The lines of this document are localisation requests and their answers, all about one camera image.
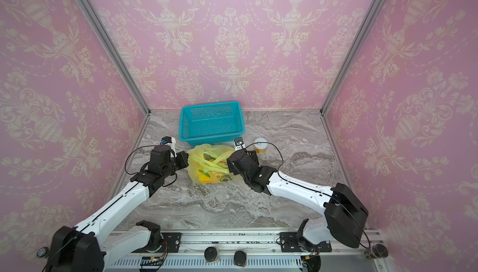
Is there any black knob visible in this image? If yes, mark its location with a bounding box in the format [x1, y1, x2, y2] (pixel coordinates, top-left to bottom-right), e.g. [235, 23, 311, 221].
[234, 250, 247, 267]
[204, 246, 219, 263]

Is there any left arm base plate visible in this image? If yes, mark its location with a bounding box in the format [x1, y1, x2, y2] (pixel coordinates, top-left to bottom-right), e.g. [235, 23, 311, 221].
[146, 232, 182, 253]

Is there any left corner aluminium post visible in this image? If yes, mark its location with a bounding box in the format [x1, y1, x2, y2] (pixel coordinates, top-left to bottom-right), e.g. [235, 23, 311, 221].
[75, 0, 151, 116]

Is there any purple bottle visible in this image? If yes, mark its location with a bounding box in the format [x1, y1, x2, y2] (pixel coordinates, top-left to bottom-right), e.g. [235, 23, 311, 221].
[36, 247, 50, 258]

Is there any aluminium front rail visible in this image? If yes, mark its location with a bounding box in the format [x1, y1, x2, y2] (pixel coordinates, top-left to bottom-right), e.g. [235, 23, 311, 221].
[104, 228, 392, 272]

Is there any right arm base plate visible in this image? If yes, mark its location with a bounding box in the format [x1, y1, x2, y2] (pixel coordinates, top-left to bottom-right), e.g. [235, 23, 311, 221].
[277, 232, 332, 253]

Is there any yellow plastic bag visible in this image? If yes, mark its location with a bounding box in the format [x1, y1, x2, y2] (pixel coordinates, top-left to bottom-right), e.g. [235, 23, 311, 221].
[187, 144, 235, 184]

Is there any corner aluminium post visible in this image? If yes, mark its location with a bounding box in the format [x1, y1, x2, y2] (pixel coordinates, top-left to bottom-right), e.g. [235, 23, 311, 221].
[321, 0, 385, 117]
[75, 0, 151, 116]

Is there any black knob left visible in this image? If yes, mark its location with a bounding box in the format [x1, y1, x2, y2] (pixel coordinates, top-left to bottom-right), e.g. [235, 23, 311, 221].
[204, 246, 219, 263]

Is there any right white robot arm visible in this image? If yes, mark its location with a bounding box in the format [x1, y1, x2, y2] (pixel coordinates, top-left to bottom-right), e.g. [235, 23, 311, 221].
[227, 149, 368, 250]

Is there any teal plastic basket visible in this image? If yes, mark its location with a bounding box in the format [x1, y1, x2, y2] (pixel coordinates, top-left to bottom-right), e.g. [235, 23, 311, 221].
[178, 101, 245, 146]

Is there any dark jar right corner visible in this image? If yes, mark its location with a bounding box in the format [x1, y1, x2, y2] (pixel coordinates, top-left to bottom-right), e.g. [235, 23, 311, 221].
[362, 243, 389, 260]

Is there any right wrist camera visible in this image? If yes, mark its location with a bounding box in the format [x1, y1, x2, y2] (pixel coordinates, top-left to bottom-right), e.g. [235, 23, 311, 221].
[234, 137, 245, 151]

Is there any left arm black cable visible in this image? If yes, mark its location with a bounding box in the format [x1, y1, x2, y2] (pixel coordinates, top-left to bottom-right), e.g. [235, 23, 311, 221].
[40, 144, 178, 272]

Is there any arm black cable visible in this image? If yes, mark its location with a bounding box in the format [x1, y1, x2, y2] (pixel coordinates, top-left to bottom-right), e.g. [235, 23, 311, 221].
[40, 144, 178, 272]
[244, 142, 372, 250]

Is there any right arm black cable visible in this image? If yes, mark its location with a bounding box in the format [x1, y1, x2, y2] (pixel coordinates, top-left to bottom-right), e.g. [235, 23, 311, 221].
[244, 142, 372, 250]

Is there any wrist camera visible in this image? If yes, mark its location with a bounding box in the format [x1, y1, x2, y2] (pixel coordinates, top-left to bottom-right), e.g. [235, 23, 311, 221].
[234, 137, 245, 151]
[161, 136, 176, 153]

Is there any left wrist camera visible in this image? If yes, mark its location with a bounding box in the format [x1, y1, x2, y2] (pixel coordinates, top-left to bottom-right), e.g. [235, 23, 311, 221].
[161, 136, 176, 153]

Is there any right corner aluminium post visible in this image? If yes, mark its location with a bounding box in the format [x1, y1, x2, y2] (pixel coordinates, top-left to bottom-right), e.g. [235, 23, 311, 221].
[321, 0, 385, 117]

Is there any black knob right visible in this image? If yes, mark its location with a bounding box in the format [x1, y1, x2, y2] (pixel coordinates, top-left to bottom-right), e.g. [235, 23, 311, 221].
[234, 250, 247, 267]

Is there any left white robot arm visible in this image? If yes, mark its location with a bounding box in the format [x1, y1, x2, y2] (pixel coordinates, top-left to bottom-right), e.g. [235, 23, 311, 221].
[43, 136, 188, 272]

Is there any small orange-print tin can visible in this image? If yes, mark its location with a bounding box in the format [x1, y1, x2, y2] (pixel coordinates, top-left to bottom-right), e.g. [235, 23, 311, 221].
[253, 137, 268, 154]

